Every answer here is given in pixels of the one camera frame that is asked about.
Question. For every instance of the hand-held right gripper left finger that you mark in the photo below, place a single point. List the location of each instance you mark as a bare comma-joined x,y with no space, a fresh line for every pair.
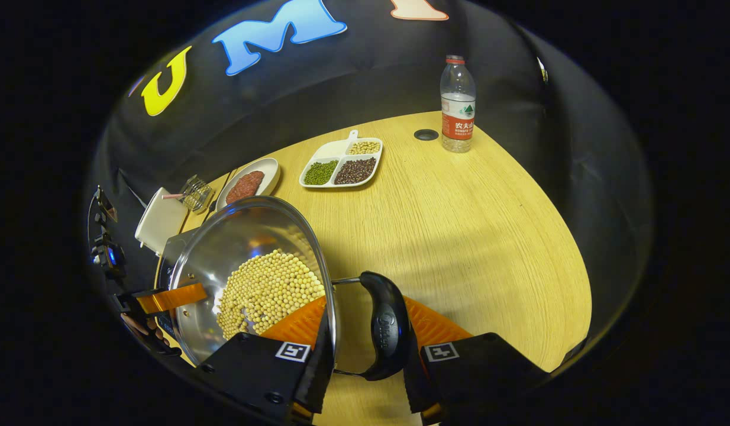
323,367

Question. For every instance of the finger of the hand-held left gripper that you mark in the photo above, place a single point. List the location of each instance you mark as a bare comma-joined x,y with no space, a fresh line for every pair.
170,297

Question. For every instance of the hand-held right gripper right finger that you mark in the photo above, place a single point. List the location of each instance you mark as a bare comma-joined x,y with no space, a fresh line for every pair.
415,384

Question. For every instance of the black induction cooktop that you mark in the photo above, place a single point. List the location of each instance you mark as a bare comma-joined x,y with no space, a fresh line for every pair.
167,254

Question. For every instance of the stainless steel pot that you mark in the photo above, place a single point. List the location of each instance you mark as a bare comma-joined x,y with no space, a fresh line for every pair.
223,248

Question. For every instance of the pile of soybeans in pot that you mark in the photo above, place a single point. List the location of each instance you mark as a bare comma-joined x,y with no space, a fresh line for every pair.
270,290

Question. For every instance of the white toaster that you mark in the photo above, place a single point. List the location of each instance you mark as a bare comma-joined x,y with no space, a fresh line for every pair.
161,222

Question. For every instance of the pink tipped small tool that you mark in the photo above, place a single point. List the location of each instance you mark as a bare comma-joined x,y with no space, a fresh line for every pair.
173,196

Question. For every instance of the brown meat patty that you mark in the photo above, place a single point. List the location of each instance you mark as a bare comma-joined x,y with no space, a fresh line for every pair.
236,193
252,179

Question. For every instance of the round white plate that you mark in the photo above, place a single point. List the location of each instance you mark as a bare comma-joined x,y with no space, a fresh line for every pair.
268,171

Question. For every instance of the green mung bean heap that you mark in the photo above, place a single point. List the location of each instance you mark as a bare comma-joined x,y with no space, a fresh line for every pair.
320,173

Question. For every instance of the dark red bean heap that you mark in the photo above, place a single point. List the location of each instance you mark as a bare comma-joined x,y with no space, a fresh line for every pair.
354,171

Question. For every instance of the white divided dish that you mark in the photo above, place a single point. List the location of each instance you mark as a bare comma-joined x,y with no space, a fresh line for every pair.
335,151

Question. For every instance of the small soybean heap in dish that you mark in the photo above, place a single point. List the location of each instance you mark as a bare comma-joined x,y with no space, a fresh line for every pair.
364,148

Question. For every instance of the black table grommet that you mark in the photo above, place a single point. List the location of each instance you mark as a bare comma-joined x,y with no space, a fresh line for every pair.
426,134

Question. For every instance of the clear water bottle red label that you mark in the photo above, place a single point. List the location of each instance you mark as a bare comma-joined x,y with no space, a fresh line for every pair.
458,127

